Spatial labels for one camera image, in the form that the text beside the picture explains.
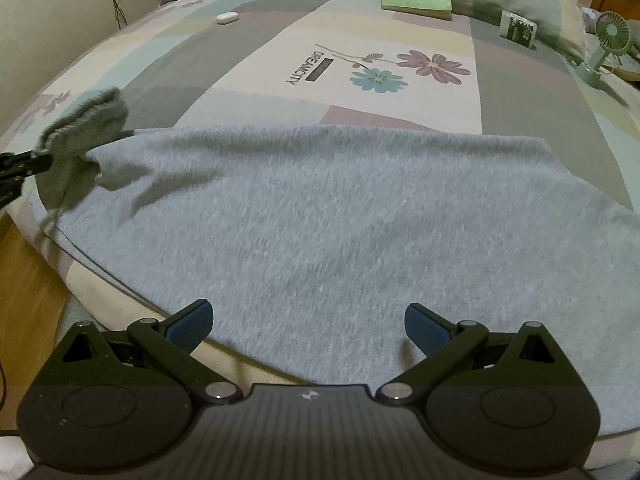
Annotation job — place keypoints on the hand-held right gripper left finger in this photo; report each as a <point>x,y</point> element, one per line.
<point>190,322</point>

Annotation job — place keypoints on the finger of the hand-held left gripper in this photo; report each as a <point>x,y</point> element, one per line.
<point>12,176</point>
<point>20,160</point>

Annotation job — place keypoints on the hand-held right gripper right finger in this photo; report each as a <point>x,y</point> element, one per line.
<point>425,327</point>

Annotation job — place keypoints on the grey sweatpants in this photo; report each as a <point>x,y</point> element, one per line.
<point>325,235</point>

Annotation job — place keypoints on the bed with patchwork sheet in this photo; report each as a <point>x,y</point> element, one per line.
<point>200,60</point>

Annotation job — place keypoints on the small white case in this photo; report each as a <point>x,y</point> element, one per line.
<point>226,17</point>

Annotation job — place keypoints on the small printed box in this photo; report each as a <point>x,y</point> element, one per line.
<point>519,27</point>

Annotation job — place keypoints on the flat patchwork pillow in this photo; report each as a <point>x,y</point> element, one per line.
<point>634,67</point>

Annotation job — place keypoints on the green handheld fan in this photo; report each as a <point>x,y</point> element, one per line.
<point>612,32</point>

